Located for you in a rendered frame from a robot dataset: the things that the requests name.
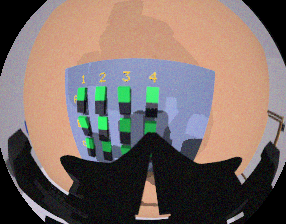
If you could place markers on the blue-grey switch panel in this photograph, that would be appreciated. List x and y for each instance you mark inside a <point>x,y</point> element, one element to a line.
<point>112,104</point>

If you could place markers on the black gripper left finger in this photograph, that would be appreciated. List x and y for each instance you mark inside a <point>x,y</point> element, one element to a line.
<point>126,176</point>

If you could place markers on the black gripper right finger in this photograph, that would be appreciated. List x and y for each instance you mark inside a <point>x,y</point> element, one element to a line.
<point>175,175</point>

